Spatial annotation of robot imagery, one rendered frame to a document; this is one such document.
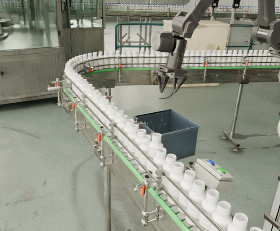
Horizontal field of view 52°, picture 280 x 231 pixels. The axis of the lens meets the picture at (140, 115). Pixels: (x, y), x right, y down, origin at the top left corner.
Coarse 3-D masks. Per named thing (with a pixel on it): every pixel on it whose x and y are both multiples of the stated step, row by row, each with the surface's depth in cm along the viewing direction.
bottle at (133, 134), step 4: (132, 124) 132; (136, 124) 132; (132, 128) 130; (136, 128) 130; (132, 132) 131; (136, 132) 131; (128, 136) 132; (132, 136) 130; (136, 136) 131; (128, 140) 133; (132, 140) 131; (128, 144) 134; (132, 144) 132; (128, 148) 135; (132, 148) 133; (132, 152) 134; (128, 156) 136
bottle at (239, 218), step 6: (234, 216) 82; (240, 216) 82; (246, 216) 81; (234, 222) 81; (240, 222) 79; (246, 222) 80; (228, 228) 82; (234, 228) 81; (240, 228) 80; (246, 228) 81
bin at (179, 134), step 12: (144, 120) 198; (156, 120) 204; (168, 120) 209; (180, 120) 198; (156, 132) 208; (168, 132) 172; (180, 132) 177; (192, 132) 182; (168, 144) 176; (180, 144) 181; (192, 144) 186; (180, 156) 185
